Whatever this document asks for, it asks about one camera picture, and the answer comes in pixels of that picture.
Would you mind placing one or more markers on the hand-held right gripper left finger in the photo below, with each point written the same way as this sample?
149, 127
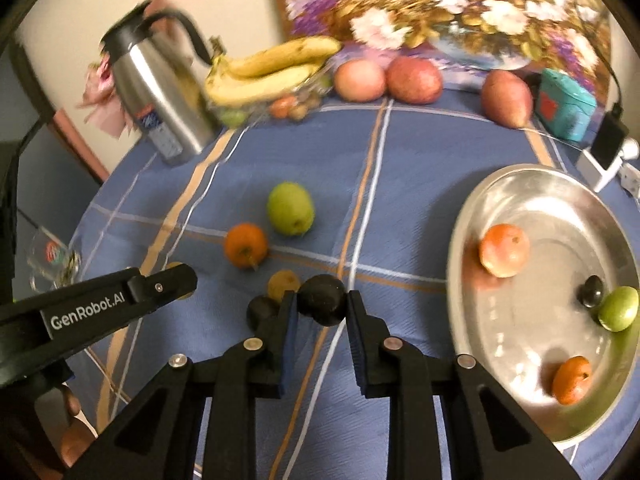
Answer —
289, 340

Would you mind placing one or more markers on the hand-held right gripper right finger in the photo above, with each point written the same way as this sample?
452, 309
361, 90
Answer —
356, 340

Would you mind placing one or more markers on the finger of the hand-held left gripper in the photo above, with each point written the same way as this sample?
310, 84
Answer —
165, 285

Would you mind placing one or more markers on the dark purple plum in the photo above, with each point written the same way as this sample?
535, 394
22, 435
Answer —
260, 310
322, 300
590, 290

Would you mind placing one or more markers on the stemmed orange mandarin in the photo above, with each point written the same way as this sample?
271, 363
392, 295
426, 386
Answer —
245, 245

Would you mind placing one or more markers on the round green jujube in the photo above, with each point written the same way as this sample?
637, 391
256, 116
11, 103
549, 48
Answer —
290, 208

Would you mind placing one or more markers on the large orange mandarin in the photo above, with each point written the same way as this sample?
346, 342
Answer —
504, 250

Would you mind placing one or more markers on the stainless steel plate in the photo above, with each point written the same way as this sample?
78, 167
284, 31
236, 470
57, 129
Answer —
545, 310

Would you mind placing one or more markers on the small orange mandarin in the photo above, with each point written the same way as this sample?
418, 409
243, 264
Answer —
572, 380

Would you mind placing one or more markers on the large oval green jujube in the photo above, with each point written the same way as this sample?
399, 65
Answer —
619, 308

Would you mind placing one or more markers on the person's left hand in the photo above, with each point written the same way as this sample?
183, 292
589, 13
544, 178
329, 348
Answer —
72, 402

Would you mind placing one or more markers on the glass mug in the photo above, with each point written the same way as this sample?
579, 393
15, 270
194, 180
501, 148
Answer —
50, 255

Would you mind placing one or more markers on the small green fruit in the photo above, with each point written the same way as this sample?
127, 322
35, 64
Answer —
232, 117

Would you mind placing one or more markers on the stainless steel thermos jug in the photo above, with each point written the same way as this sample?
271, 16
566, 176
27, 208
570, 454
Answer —
160, 95

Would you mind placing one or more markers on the pink flower bouquet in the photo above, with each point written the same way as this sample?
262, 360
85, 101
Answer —
102, 85

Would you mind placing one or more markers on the small orange fruit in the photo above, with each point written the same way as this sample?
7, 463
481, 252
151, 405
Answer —
281, 106

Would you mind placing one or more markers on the small brown longan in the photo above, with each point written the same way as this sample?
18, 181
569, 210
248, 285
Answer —
300, 110

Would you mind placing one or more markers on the clear plastic fruit container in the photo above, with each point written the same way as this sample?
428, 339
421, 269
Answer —
305, 90

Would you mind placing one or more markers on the pale orange apple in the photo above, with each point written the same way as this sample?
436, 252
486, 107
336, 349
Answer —
360, 80

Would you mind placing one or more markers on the red apple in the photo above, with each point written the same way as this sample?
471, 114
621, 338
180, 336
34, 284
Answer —
506, 98
414, 80

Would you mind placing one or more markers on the teal tin box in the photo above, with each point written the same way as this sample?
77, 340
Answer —
565, 105

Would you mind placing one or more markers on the white plug adapter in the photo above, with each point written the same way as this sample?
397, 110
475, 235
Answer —
631, 177

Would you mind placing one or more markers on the white round plug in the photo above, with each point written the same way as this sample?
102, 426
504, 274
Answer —
631, 147

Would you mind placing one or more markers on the flower painting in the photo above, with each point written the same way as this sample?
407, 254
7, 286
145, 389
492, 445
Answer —
450, 5

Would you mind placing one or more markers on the brown wooden frame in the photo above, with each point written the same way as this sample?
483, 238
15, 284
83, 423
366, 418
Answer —
80, 145

